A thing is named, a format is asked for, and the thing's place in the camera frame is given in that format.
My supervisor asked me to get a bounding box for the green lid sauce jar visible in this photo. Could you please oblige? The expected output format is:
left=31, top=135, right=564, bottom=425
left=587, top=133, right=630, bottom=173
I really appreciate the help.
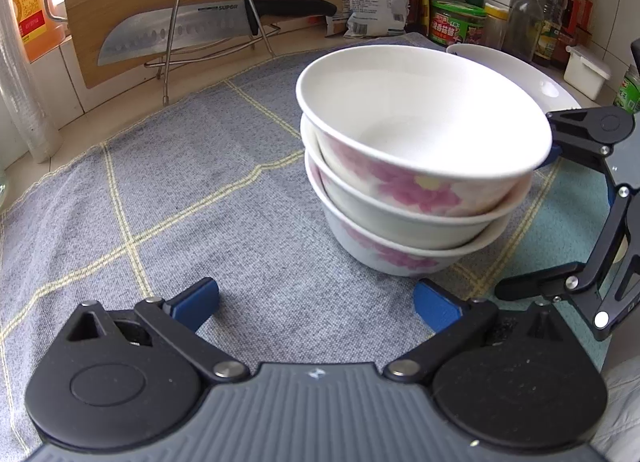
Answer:
left=430, top=0, right=488, bottom=48

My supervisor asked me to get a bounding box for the yellow lid spice jar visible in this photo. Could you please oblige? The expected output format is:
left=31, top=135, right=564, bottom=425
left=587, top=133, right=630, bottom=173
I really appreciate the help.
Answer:
left=482, top=0, right=511, bottom=51

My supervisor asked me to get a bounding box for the small brown sauce bottle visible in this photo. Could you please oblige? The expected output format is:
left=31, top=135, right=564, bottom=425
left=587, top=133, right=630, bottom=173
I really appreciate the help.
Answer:
left=575, top=0, right=596, bottom=37

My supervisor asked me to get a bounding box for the dark sauce bottle red label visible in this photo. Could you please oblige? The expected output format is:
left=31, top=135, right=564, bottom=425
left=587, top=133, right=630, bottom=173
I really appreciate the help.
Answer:
left=550, top=0, right=583, bottom=71

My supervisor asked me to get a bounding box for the white plastic box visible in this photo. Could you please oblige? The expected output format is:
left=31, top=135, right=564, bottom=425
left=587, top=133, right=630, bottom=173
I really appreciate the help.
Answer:
left=563, top=44, right=612, bottom=100

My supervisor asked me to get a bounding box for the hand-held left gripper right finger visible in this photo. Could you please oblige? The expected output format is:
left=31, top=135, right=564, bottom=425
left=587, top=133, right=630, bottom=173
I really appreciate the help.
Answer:
left=384, top=278, right=576, bottom=385

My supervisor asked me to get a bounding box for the white bowl with pink flowers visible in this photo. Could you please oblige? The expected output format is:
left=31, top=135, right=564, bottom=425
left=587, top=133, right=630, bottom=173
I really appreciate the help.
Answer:
left=295, top=44, right=553, bottom=219
left=306, top=152, right=521, bottom=277
left=300, top=114, right=532, bottom=250

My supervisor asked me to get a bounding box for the clear plastic cup stack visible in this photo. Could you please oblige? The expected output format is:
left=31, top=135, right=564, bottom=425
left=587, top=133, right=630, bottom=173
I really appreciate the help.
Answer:
left=0, top=0, right=62, bottom=163

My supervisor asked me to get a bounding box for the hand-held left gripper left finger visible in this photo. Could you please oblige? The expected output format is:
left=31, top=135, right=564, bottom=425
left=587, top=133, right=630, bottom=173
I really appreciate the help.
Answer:
left=65, top=277, right=250, bottom=385

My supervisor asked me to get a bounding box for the kitchen knife with black handle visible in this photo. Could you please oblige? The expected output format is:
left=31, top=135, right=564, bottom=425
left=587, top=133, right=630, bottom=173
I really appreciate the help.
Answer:
left=96, top=0, right=338, bottom=67

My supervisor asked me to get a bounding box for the person's white clothing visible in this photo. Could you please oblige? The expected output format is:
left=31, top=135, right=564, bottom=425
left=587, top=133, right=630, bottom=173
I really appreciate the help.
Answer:
left=590, top=357, right=640, bottom=462

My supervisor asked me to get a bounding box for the grey blue checked cloth mat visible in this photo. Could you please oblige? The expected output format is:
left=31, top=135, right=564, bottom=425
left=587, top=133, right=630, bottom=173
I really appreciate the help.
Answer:
left=0, top=32, right=626, bottom=462

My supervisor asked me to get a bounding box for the stack of small white dishes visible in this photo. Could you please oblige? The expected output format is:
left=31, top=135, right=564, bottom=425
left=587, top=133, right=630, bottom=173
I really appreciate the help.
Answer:
left=446, top=43, right=583, bottom=115

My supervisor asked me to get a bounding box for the orange oil bottle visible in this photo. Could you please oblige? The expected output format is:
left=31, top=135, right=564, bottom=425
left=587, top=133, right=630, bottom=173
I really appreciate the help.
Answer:
left=6, top=0, right=68, bottom=63

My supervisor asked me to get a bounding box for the clear glass bottle red cap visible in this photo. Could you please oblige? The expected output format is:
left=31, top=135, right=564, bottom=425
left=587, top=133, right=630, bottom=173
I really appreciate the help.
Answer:
left=502, top=0, right=546, bottom=63

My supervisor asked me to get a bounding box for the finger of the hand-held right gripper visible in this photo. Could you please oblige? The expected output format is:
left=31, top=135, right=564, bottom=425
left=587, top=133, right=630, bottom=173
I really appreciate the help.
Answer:
left=537, top=109, right=613, bottom=170
left=495, top=186, right=632, bottom=303

